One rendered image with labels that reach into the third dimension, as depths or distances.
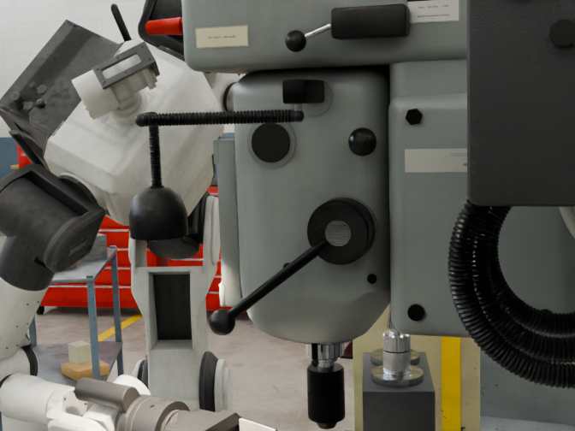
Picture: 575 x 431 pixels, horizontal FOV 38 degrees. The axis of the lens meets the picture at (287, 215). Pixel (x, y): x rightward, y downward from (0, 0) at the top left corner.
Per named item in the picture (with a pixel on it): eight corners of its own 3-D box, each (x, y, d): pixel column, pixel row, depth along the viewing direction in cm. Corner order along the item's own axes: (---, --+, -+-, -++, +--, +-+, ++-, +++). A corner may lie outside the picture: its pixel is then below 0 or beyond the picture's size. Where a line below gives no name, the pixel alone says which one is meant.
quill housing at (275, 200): (227, 351, 97) (215, 71, 92) (277, 307, 116) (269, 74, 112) (390, 360, 92) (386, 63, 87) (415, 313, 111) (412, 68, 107)
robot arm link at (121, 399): (144, 471, 120) (85, 457, 126) (184, 419, 128) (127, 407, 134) (117, 413, 115) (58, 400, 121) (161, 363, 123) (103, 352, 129)
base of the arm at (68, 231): (-21, 237, 133) (-25, 195, 125) (34, 190, 141) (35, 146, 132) (52, 290, 131) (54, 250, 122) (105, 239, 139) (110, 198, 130)
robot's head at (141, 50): (97, 80, 129) (86, 60, 121) (148, 56, 130) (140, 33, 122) (116, 115, 127) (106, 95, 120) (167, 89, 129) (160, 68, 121)
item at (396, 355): (379, 369, 146) (378, 335, 145) (404, 366, 147) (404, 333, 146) (389, 377, 141) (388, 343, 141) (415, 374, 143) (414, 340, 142)
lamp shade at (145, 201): (133, 232, 108) (130, 184, 107) (189, 229, 108) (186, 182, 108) (127, 241, 101) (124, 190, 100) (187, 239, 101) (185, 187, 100)
